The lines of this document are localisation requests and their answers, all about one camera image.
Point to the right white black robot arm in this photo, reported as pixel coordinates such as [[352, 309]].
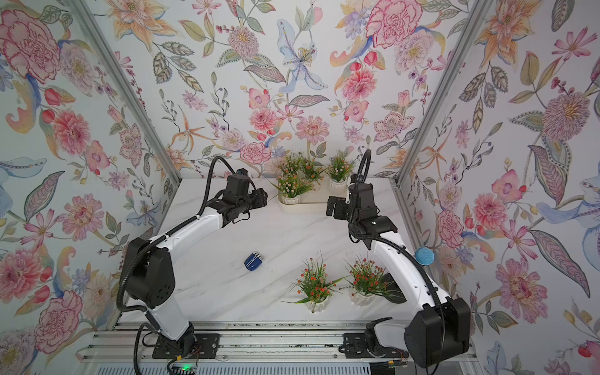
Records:
[[438, 326]]

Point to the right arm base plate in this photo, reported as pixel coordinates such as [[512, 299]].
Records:
[[366, 346]]

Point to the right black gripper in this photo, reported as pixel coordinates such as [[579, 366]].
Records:
[[342, 206]]

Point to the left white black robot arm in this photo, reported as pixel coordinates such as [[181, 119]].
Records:
[[147, 281]]

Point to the potted plant red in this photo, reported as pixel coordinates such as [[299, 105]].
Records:
[[314, 286], [368, 281]]

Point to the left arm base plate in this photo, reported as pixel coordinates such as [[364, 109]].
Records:
[[201, 346]]

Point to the aluminium rail frame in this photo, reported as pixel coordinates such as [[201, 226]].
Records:
[[243, 348]]

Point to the potted plant pink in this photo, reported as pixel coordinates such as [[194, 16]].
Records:
[[291, 186]]

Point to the cream plastic storage box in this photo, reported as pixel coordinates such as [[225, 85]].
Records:
[[316, 200]]

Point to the small blue object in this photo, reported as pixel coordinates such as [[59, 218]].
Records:
[[253, 262]]

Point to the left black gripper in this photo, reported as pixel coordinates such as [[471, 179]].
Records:
[[260, 197]]

